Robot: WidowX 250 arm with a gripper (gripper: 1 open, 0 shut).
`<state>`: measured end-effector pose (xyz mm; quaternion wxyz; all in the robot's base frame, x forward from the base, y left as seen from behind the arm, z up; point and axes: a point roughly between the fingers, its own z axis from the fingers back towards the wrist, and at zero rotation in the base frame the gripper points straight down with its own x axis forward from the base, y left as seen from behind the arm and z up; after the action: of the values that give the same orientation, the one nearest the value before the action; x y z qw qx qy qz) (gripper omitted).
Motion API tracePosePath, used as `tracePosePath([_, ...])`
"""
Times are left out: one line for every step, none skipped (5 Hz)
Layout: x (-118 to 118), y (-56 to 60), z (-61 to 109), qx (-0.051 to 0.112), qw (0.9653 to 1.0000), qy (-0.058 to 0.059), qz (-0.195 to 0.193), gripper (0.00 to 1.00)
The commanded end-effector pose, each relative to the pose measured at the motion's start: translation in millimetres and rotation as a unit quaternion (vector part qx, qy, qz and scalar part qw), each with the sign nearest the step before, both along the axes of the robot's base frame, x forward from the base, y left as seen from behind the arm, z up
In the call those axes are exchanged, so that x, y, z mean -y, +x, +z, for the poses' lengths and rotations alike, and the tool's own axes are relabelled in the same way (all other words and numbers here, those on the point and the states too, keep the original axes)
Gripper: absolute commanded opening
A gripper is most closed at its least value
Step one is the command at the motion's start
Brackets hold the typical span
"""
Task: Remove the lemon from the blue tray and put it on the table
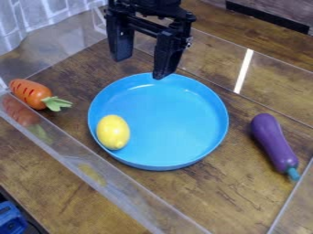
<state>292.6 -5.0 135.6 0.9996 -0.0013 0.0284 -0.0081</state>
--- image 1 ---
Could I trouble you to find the purple toy eggplant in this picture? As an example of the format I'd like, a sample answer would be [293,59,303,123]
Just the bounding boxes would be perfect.
[250,113,299,181]

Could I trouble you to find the clear acrylic barrier wall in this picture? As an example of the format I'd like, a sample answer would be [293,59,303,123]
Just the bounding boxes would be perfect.
[0,5,313,234]

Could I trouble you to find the white curtain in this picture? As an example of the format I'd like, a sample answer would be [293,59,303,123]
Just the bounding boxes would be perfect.
[0,0,107,56]

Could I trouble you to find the blue device at corner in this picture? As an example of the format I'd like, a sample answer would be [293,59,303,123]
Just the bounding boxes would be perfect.
[0,201,26,234]

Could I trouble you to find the blue round tray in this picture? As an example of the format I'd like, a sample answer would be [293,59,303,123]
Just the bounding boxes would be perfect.
[88,73,228,171]

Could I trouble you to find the orange toy carrot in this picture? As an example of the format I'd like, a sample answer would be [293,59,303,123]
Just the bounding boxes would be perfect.
[8,79,72,112]

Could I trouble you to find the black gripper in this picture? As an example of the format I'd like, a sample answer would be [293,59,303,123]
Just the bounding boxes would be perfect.
[105,0,195,80]

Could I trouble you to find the yellow toy lemon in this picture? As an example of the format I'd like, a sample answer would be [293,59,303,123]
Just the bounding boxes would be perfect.
[95,114,131,150]

